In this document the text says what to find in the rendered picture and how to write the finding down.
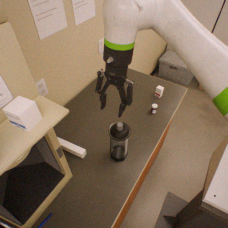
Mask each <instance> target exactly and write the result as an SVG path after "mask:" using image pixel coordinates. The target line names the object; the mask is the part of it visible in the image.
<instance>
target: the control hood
mask: <svg viewBox="0 0 228 228"><path fill-rule="evenodd" d="M33 101H35V103H36V105H37V107H38V109H39V112H40V114H41V116H42V119H41V120H40V121H39V123H38V124H37V125H36V126H35V127H34V128H33V129H32V130H31V131H30V132H27V131H24V130H22V129H19V128H16V127H14V126H13V125H12V123H11V122H10V120H9V119H6V120H5V121H3V122H2V123H1V124H0V175H1V174H3V173H4V172H5V171H6V170H7V169H9V168H10V167H11V166H12V165H13V164H14V163H15V162H16V161H17V160H18V159H19V158H20V157H21V156H22V155H23V154H25V153H26V152H27V151H28V150H29V149H30V148H31V147H32V146H33V145H34V144H36V143H37V142H38V141H39V140H40V139H41V138H42V137H43V136H44V135H45V134H46V133H48V132H49V131H50V130H51V129H52V128H53V127H54V126H55V125H56V124H58V122H60V121H61V120H62V119H63V118H64V117H65V116H66V115H67V114H68V113H69V109H67V108H65V107H63V106H61V105H59V104H56V103H55V102H53V101H51V100H49V99H47V98H45V97H43V96H41V95H39V96H38V97H37V98H35V99H34V100H33Z"/></svg>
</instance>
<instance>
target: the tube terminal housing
mask: <svg viewBox="0 0 228 228"><path fill-rule="evenodd" d="M0 74H1V76H2V78H3V79H4V81H5V82H6V84H7V86H8V88H9V90H10V91H11V93H12V95H13V97H14V99H15V98H16V97H17V96H22V97H23V98H26V99H29V100H34V99H35V98H37V97H38V96H39V92H38V90H37V87H36V85H35V82H34V79H33V77H32V75H31V73H30V71H29V68H28V65H27V63H26V61H25V58H24V55H23V53H22V51H21V48H20V45H19V42H18V41H17V39H16V36H15V34H14V31H13V29H12V26H11V24H10V22H8V21H6V22H3V23H0ZM8 104H9V103H8ZM8 104H7V105H8ZM5 106H6V105H5ZM5 106H3V107H2V108H0V124H1V123H2V122H3V121H5V120H6V119H8V117H7V116H6V114H5V113H4V112H3V110H2V109H3V108H4V107H5ZM44 137H45V138H46V140H47V142H48V144H49V146H50V148H51V151H52V153H53V155H54V157H55V159H56V161H57V163H58V164H59V166H60V168H61V172H62V173H63V174H64V175H65V177H64V178H63V179H62V181H61V182H60V183H59V184H58V185H57V186H56V187H55V188H54V190H53V191H52V192H51V194H50V195H49V196H48V197H47V198H46V200H45V201H43V203H42V204H41V206H40V207H39V208H38V209H37V210H36V211H35V212H34V214H33V215H32V216H31V218H29V220H28V221H27V222H26V223H25V224H24V225H22V226H19V225H18V224H16V223H14V222H12V221H10V220H8V219H6V218H5V217H3V216H1V215H0V218H2V219H4V220H6V221H8V222H10V223H12V224H14V225H15V226H18V227H20V228H31V227H32V226H33V225H34V223H35V222H36V221H37V220H38V218H39V217H40V215H41V214H42V213H43V212H44V211H45V210H46V208H47V207H48V206H49V205H50V203H51V202H52V201H53V199H54V198H55V197H56V196H57V195H58V194H59V192H60V191H61V190H62V188H63V187H64V186H65V185H66V184H67V182H68V181H69V180H70V178H72V177H73V174H72V172H71V170H70V168H69V166H68V163H67V160H66V158H65V155H64V154H63V156H62V157H61V158H60V157H59V155H58V154H57V152H56V150H57V149H58V147H59V146H60V147H61V145H60V143H59V140H58V139H57V137H56V134H55V131H54V129H53V128H52V129H51V130H50V131H49V132H48V133H46V134H45V135H44ZM61 150H62V147H61ZM62 152H63V150H62Z"/></svg>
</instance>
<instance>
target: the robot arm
mask: <svg viewBox="0 0 228 228"><path fill-rule="evenodd" d="M102 16H103V22H104V50H103V60H104V62H105V63H106V65H105V71H104V70H103V69H100V70H99V71H98V81H97V83H96V89H95V92H96V93H99V95H100V101H101V110H102V109H103V108H104V107H105V106H106V93H105V91H106V89H107V88H108V86H109V85H114V86H116V87H117V90H118V91H119V95H120V99H121V104H120V107H119V113H118V117H121V115H122V114H123V112H124V111H125V110H126V106H130V104H131V103H132V90H133V85H134V81H133V80H132V81H130V80H128V79H127V71H128V65H129V64H130V63H131V62H132V56H133V50H134V43H135V40H136V36H137V33H138V31H140V30H145V29H152V30H154V31H155V32H156V33H157V34H158V35H159V36H160V37H161V38H163V39H164V40H165V41H166V42H167V43H168V45H169V46H170V47H171V48H172V49H173V50H174V51H175V52H176V53H177V54H178V55H179V57H180V58H181V60H182V61H183V62H184V63H185V65H186V66H187V67H188V68H189V69H190V71H191V72H192V73H193V75H194V76H195V78H196V79H197V81H198V82H199V84H200V85H201V86H202V88H203V89H204V91H205V92H206V94H207V95H208V97H209V98H210V100H211V101H212V102H213V104H215V106H216V107H217V109H218V111H219V112H220V113H221V114H222V116H223V117H224V118H225V120H226V121H227V122H228V46H226V45H225V44H224V43H223V42H222V41H221V40H219V39H218V38H217V37H216V36H214V35H213V34H212V33H211V32H209V30H208V29H207V28H205V27H204V26H203V25H202V24H201V23H200V22H199V21H198V20H197V19H196V18H195V17H194V16H193V15H192V13H191V12H190V11H189V10H188V9H187V8H186V7H185V6H184V4H183V3H182V2H181V0H104V2H103V6H102ZM104 76H105V77H106V79H107V81H106V82H105V85H104V87H103V88H102V82H103V78H104ZM125 82H126V86H127V95H126V92H125V88H124V86H125V85H124V83H125ZM101 88H102V89H101Z"/></svg>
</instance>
